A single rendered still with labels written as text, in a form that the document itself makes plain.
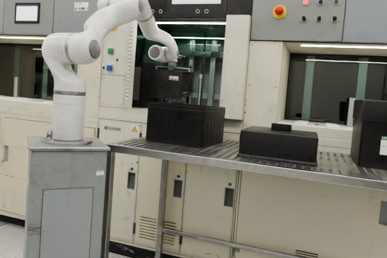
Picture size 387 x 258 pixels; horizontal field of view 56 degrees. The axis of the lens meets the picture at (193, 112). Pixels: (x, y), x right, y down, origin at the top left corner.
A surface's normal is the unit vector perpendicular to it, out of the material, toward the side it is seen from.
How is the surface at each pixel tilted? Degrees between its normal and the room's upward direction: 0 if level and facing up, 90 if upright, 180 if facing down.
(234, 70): 90
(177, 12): 90
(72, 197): 90
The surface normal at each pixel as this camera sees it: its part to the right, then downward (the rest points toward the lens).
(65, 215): 0.43, 0.08
